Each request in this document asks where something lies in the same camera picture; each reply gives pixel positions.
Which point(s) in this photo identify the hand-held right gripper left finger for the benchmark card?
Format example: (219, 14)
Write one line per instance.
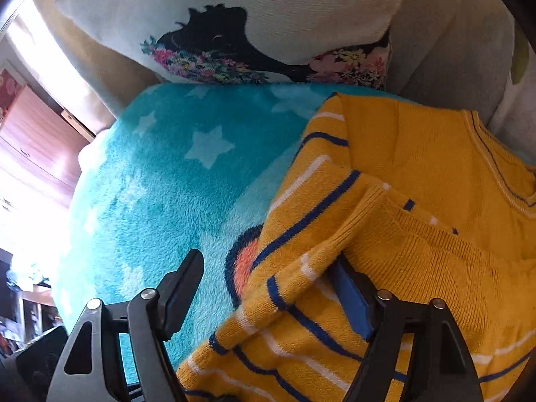
(184, 284)

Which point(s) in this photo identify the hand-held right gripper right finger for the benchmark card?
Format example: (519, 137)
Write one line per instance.
(356, 297)

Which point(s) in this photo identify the yellow striped knit sweater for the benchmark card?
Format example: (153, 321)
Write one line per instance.
(402, 184)

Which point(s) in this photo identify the turquoise star fleece blanket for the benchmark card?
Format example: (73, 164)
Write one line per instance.
(167, 184)

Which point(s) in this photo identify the brown wooden cabinet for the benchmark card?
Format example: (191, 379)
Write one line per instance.
(37, 142)

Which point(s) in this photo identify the white floral print cushion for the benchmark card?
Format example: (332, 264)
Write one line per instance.
(251, 21)

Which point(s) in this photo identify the grey sofa backrest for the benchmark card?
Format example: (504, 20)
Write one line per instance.
(452, 42)

